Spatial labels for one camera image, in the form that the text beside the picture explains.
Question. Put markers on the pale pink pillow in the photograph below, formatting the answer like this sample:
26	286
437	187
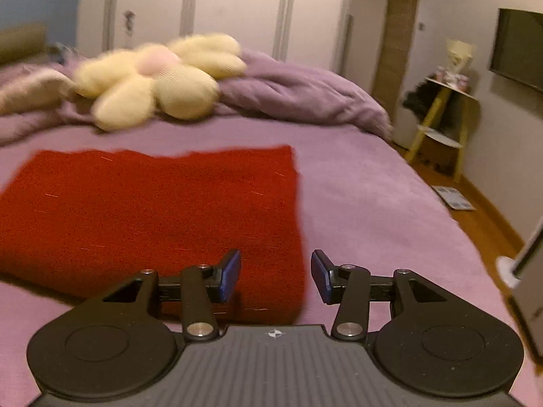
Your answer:
29	91

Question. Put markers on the black cloth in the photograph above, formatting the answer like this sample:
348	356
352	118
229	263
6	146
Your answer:
420	99

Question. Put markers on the wall-mounted television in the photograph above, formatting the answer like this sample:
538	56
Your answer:
517	46

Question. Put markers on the wooden door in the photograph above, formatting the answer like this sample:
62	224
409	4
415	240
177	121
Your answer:
396	42

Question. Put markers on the purple duvet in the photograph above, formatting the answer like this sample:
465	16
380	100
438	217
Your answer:
288	89

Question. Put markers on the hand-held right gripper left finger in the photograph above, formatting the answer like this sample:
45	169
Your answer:
231	271

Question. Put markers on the red knit cardigan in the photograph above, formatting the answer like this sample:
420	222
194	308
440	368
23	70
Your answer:
148	212

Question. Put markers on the white wardrobe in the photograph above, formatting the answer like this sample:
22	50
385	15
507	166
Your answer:
237	4

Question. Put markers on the cream paper bag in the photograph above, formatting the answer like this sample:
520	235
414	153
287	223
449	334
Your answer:
459	55

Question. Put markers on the yellow-legged side shelf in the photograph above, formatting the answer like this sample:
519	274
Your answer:
435	106

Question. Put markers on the small pink figurines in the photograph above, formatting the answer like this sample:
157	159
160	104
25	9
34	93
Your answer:
452	78

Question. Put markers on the grey-green padded headboard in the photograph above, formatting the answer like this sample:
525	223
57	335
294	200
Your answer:
21	42

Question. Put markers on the grey flat panel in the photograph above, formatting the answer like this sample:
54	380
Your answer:
532	296

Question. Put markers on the white round base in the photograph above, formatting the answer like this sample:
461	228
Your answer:
507	271

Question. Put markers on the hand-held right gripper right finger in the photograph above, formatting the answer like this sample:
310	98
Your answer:
320	273

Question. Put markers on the cream flower-shaped pillow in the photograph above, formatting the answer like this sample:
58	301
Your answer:
169	84

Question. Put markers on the bathroom scale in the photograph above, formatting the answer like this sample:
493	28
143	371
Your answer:
453	198

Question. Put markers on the white bin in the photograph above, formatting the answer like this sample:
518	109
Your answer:
403	129

